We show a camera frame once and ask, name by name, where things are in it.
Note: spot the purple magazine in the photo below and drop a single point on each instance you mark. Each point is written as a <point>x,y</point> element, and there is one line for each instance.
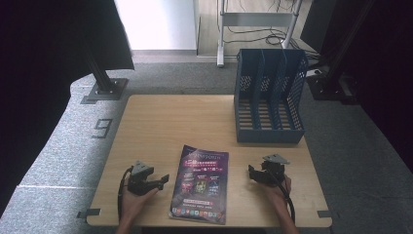
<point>199,185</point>

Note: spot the person's left hand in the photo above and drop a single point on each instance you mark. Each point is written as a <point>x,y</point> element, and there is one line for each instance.
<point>133,204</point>

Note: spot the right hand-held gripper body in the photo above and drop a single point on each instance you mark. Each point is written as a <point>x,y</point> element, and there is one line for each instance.
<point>272,174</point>

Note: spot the black stand with base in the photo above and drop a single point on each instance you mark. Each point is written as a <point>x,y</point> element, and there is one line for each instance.
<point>324,86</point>

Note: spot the grey tape marker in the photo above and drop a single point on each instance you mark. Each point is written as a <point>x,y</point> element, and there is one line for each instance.
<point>326,214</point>
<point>88,213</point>

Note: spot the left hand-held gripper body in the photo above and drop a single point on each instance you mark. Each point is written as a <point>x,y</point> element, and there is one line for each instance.
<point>140,183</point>

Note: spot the black post with base plate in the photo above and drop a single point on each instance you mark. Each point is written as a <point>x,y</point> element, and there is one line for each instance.
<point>105,87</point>

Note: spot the black curtain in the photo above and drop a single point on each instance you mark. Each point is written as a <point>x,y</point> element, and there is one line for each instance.
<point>39,81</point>

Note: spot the white panel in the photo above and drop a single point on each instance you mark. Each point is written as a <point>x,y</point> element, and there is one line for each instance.
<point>156,22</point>

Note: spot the white metal stand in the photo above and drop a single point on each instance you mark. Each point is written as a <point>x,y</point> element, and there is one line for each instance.
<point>253,19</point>

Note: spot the person's right hand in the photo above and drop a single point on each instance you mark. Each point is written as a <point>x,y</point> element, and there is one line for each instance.
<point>277,196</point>

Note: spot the dark curtain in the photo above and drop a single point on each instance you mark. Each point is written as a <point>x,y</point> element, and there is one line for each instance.
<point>389,81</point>

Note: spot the blue plastic file rack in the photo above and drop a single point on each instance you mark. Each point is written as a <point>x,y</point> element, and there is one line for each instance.
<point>269,133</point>

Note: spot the white power strip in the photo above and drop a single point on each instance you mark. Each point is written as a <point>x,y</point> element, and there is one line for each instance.
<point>315,72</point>

